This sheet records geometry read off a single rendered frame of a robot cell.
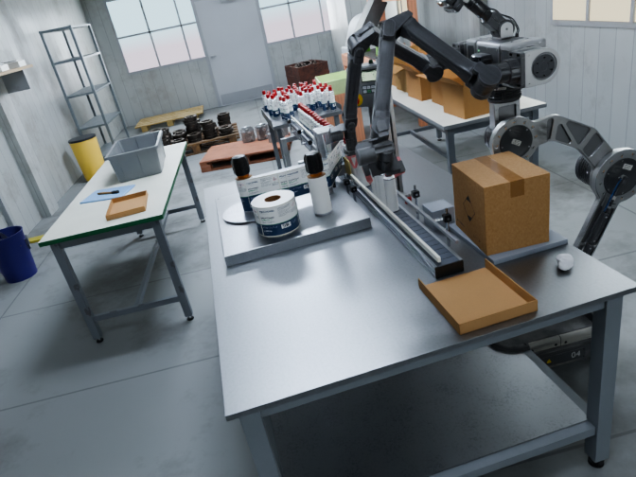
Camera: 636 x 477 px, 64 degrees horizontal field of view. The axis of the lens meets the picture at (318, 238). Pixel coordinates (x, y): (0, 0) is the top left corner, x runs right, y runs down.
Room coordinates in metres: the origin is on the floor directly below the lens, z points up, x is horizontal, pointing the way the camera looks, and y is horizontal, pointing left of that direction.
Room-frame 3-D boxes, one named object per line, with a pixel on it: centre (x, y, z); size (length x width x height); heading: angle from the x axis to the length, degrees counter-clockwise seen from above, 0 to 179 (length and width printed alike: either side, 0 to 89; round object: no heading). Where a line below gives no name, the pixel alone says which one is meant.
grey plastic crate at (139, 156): (4.10, 1.27, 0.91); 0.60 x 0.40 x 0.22; 7
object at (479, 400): (2.21, -0.15, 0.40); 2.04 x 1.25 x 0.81; 8
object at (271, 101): (4.83, -0.06, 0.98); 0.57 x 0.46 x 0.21; 98
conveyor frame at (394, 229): (2.36, -0.32, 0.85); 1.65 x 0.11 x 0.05; 8
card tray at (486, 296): (1.38, -0.46, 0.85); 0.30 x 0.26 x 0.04; 8
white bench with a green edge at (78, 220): (3.84, 1.34, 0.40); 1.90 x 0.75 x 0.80; 4
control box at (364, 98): (2.48, -0.39, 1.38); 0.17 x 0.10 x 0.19; 63
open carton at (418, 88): (4.69, -1.27, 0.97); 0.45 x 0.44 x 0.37; 97
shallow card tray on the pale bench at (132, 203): (3.19, 1.17, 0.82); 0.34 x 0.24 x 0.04; 10
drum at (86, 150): (7.40, 3.00, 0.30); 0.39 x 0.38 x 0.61; 4
